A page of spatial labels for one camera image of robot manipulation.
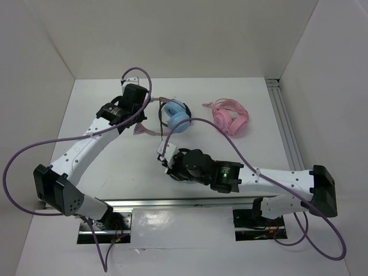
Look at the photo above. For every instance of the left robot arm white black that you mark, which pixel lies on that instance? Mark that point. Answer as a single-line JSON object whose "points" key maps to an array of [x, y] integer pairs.
{"points": [[56, 183]]}

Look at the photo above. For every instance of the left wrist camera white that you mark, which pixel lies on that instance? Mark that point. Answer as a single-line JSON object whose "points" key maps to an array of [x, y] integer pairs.
{"points": [[131, 80]]}

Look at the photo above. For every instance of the aluminium front rail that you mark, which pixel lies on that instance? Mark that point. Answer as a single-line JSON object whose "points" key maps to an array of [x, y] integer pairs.
{"points": [[186, 202]]}

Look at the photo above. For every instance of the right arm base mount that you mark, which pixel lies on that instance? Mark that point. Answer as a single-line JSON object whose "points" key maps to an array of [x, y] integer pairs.
{"points": [[249, 229]]}

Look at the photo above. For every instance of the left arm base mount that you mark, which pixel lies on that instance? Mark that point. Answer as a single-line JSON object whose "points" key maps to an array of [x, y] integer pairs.
{"points": [[119, 230]]}

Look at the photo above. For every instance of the pink gaming headset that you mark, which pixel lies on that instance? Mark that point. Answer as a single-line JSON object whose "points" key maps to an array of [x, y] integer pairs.
{"points": [[229, 115]]}

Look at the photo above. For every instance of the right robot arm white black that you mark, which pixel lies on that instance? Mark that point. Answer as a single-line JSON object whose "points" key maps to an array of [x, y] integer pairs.
{"points": [[293, 191]]}

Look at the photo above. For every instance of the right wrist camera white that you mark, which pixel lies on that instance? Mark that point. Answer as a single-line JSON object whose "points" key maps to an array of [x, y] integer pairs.
{"points": [[166, 155]]}

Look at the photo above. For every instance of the pink blue cat-ear headphones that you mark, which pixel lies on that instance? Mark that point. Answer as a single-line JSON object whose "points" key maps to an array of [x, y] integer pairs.
{"points": [[172, 115]]}

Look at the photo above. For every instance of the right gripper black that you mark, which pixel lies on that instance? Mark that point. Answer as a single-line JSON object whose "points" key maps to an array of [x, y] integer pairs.
{"points": [[172, 170]]}

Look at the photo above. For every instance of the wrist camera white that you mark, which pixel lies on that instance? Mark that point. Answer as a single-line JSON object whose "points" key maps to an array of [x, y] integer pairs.
{"points": [[166, 155], [131, 80]]}

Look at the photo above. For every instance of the aluminium side rail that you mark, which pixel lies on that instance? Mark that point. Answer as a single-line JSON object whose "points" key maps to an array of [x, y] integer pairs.
{"points": [[288, 137]]}

